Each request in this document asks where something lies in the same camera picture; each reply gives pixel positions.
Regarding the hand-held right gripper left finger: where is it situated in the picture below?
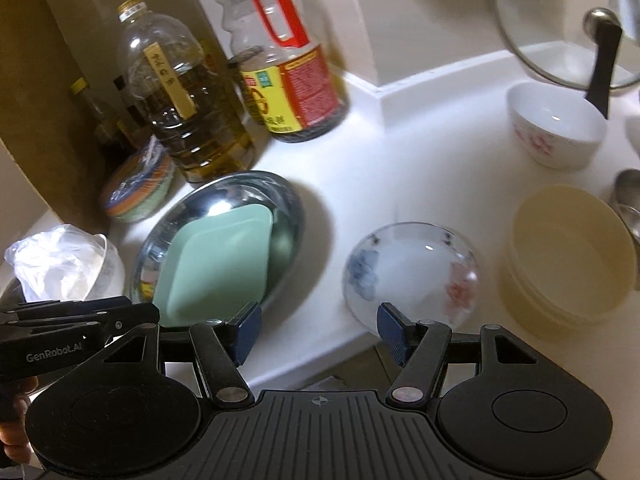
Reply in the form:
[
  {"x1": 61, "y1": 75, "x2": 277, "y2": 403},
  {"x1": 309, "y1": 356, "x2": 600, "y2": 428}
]
[{"x1": 89, "y1": 301, "x2": 263, "y2": 407}]

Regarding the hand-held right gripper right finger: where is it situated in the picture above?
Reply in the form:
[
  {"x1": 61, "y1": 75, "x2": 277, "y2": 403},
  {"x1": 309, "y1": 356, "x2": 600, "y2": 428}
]
[{"x1": 376, "y1": 302, "x2": 547, "y2": 407}]

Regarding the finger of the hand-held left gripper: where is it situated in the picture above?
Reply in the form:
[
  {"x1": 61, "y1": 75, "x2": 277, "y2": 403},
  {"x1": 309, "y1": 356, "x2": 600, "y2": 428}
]
[
  {"x1": 0, "y1": 296, "x2": 134, "y2": 322},
  {"x1": 0, "y1": 302, "x2": 162, "y2": 346}
]

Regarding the glass floral plate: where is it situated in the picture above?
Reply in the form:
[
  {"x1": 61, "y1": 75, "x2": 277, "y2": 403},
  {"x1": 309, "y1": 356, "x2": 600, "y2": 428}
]
[{"x1": 341, "y1": 221, "x2": 484, "y2": 333}]

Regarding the green square plate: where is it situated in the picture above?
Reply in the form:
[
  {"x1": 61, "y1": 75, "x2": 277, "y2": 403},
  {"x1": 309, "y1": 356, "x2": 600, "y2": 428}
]
[{"x1": 151, "y1": 205, "x2": 275, "y2": 329}]

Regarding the stainless steel round plate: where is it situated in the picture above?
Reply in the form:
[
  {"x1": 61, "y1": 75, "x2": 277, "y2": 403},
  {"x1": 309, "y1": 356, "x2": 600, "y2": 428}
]
[{"x1": 128, "y1": 170, "x2": 307, "y2": 330}]

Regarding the cream plastic bowl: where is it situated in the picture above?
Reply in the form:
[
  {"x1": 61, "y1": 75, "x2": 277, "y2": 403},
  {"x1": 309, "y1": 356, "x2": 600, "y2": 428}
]
[{"x1": 500, "y1": 185, "x2": 637, "y2": 331}]

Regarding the white floral bowl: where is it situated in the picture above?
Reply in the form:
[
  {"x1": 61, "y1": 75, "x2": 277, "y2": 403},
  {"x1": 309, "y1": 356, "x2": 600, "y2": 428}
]
[{"x1": 506, "y1": 81, "x2": 607, "y2": 171}]

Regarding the stainless steel bowl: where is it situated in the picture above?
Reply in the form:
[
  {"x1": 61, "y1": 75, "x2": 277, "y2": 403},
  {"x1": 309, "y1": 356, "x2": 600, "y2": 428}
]
[{"x1": 609, "y1": 168, "x2": 640, "y2": 246}]

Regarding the person's left hand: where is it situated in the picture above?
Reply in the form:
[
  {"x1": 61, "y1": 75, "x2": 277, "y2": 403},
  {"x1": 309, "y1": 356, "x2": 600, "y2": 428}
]
[{"x1": 0, "y1": 377, "x2": 40, "y2": 463}]

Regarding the clear plastic bag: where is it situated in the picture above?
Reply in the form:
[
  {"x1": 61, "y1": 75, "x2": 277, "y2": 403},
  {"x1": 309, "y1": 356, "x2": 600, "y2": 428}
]
[{"x1": 4, "y1": 224, "x2": 109, "y2": 304}]

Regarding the plain white bowl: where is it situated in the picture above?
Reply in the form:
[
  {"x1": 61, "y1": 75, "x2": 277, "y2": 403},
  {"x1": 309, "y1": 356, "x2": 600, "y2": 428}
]
[{"x1": 75, "y1": 232, "x2": 127, "y2": 302}]

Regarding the striped colourful small bowl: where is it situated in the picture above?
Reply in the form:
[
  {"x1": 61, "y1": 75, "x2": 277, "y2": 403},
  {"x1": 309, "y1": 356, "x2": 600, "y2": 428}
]
[{"x1": 99, "y1": 136, "x2": 177, "y2": 224}]

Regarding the clear cooking oil bottle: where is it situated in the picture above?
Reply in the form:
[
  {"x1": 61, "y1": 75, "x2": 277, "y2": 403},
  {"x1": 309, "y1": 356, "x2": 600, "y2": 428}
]
[{"x1": 116, "y1": 0, "x2": 257, "y2": 184}]

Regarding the red-handled soy sauce bottle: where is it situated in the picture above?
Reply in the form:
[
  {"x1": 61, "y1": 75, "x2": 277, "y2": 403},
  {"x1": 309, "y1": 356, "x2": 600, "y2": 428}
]
[{"x1": 213, "y1": 0, "x2": 350, "y2": 144}]

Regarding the glass pot lid black handle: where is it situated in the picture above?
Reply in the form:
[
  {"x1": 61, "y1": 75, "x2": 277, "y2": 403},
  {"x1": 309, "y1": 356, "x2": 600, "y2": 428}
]
[{"x1": 492, "y1": 0, "x2": 640, "y2": 122}]

